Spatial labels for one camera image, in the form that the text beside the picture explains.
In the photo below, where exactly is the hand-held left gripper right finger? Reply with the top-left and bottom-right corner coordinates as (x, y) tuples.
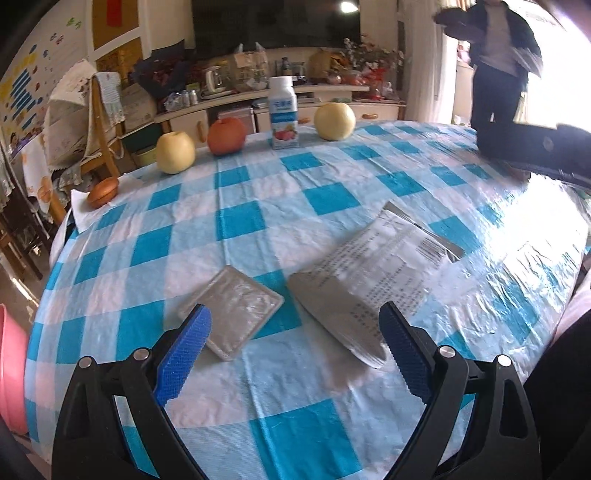
(378, 301), (542, 480)

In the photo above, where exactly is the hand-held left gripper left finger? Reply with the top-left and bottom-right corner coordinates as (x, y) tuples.
(51, 302), (214, 480)

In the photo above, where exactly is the white silver wipes packet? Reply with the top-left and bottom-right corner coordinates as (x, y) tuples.
(287, 200), (465, 370)

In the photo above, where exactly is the white curtain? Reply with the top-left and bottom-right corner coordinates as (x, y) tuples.
(402, 0), (444, 125)

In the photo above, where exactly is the person's dark clothing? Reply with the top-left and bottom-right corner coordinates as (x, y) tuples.
(524, 277), (591, 480)

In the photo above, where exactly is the white paper napkin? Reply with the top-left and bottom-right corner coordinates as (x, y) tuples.
(69, 178), (144, 234)

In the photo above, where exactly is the pink plastic basin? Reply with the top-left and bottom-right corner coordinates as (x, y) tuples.
(0, 302), (31, 437)

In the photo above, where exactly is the small brown bun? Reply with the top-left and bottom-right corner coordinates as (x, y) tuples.
(88, 176), (120, 208)

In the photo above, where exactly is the dried flower bouquet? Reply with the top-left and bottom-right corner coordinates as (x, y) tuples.
(344, 39), (404, 79)

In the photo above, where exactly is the blue white checked tablecloth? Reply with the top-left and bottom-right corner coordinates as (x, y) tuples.
(25, 119), (587, 480)

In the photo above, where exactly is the yellow pear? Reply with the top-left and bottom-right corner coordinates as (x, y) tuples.
(156, 131), (196, 175)
(314, 102), (356, 141)

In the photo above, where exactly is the dark wooden chair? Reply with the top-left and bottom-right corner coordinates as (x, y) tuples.
(0, 152), (51, 278)

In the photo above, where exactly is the orange fruit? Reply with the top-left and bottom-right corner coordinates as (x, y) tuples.
(207, 117), (247, 156)

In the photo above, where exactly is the white cloth orange print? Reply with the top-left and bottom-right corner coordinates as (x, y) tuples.
(23, 138), (56, 213)

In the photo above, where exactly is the pink metal box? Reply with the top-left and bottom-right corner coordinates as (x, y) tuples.
(217, 105), (257, 134)

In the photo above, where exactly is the light wooden chair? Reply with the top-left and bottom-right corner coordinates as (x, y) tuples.
(44, 69), (127, 222)

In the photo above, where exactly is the white yogurt bottle blue label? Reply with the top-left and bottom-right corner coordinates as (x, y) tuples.
(269, 76), (300, 150)

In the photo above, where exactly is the white lace chair cover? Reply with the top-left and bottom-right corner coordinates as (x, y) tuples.
(46, 60), (100, 169)

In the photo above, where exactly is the pale blue lace towel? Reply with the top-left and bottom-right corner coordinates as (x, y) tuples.
(98, 71), (125, 125)

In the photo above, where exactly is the white electric kettle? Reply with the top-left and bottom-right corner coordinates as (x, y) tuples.
(203, 65), (225, 95)

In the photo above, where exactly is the dark wrapped red bouquet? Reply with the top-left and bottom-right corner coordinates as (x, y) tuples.
(131, 58), (195, 100)

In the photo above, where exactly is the black television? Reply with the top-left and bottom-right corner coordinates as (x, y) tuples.
(191, 0), (361, 61)

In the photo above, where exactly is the blue striped wall poster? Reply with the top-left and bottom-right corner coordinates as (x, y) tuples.
(0, 41), (51, 153)

